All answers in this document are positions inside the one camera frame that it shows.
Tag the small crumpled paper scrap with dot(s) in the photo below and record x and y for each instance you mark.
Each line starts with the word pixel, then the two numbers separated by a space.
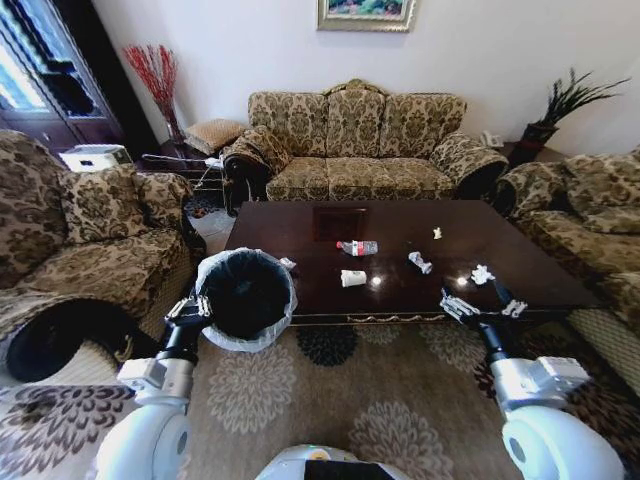
pixel 287 262

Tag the green spiky plant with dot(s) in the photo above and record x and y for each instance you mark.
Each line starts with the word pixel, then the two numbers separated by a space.
pixel 570 100

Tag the dark wooden glass cabinet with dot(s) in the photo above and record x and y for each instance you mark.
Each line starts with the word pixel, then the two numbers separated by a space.
pixel 55 75

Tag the red decorative branches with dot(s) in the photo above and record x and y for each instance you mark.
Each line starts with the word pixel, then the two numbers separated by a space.
pixel 155 75

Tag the dark wooden coffee table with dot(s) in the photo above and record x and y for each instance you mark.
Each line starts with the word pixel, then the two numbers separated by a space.
pixel 400 295

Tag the black trash bin white liner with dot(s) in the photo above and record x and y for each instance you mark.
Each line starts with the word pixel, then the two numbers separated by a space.
pixel 245 295

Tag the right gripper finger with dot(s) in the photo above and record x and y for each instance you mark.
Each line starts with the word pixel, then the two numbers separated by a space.
pixel 512 307
pixel 456 306

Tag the dark plant pot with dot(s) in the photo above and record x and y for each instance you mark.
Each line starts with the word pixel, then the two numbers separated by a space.
pixel 538 137

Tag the white power strip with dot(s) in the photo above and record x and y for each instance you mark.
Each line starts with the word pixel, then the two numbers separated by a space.
pixel 212 162

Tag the gold framed painting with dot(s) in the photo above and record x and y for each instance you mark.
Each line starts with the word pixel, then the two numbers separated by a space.
pixel 366 12

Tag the beige floral patterned rug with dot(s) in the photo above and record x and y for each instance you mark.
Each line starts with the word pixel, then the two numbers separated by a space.
pixel 320 390

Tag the crumpled white tissue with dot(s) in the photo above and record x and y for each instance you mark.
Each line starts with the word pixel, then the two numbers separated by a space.
pixel 481 274

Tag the tan woven cushion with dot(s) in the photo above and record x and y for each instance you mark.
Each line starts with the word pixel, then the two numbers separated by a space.
pixel 213 133

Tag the white box appliance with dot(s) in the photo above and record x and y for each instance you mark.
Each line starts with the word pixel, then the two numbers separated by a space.
pixel 95 156

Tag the small crumpled white paper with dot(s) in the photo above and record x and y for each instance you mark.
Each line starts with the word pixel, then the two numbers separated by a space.
pixel 437 232

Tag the crumpled silver white wrapper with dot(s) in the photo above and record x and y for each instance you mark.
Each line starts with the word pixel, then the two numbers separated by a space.
pixel 420 261

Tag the white paper cup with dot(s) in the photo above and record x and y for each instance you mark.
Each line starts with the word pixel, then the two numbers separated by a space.
pixel 353 278

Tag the glass vase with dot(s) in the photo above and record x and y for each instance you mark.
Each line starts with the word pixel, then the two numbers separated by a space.
pixel 175 127

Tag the floral armchair with cushion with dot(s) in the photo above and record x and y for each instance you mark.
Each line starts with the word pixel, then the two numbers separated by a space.
pixel 75 270

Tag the white telephone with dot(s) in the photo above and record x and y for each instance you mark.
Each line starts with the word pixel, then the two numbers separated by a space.
pixel 492 139

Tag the crushed plastic bottle red label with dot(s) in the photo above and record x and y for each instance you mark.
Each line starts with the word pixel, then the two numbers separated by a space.
pixel 358 247

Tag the floral three-seat sofa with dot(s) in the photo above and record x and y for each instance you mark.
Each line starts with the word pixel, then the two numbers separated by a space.
pixel 360 150

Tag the white robot front shell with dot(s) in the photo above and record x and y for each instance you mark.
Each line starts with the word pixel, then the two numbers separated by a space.
pixel 325 465

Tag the floral square cushion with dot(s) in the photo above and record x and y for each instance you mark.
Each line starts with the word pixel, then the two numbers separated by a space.
pixel 102 205

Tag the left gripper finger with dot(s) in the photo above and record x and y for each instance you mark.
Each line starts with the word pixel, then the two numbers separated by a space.
pixel 179 308
pixel 203 305

